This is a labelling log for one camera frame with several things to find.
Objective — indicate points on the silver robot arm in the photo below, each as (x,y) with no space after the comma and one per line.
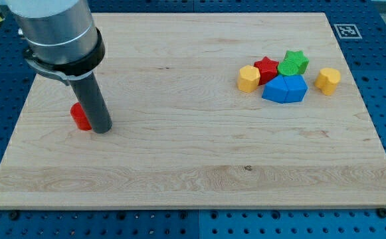
(64,43)

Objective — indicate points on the blue triangle block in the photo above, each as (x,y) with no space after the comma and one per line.
(275,90)

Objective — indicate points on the wooden board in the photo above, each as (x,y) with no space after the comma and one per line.
(185,137)

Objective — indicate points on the yellow hexagon block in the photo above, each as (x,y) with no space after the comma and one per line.
(248,79)

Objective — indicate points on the red star block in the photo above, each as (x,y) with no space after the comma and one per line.
(267,68)

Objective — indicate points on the blue pentagon block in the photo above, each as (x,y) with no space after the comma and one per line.
(297,88)

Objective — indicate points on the green cylinder block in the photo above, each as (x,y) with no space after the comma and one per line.
(287,68)

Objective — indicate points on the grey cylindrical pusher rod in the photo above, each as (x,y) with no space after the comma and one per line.
(89,96)

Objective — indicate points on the red cylinder block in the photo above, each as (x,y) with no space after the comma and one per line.
(79,117)

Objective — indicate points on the green star block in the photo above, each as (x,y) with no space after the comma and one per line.
(298,58)

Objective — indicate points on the yellow heart block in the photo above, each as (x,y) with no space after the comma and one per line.
(328,80)

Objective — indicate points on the white fiducial marker tag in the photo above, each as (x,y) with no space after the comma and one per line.
(347,31)

